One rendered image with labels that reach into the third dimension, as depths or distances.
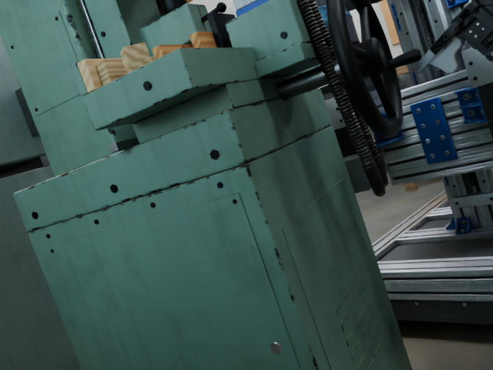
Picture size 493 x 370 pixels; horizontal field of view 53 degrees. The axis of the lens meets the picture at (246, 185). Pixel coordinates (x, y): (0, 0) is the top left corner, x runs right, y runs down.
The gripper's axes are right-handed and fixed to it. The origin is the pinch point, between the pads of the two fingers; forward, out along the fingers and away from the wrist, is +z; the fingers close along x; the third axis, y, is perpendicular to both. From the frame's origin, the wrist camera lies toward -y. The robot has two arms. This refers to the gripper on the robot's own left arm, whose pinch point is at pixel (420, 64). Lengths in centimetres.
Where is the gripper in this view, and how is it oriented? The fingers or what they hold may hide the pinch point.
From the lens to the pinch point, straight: 101.7
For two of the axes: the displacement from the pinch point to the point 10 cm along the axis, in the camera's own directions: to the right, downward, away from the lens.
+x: 5.0, -3.1, 8.1
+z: -5.3, 6.4, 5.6
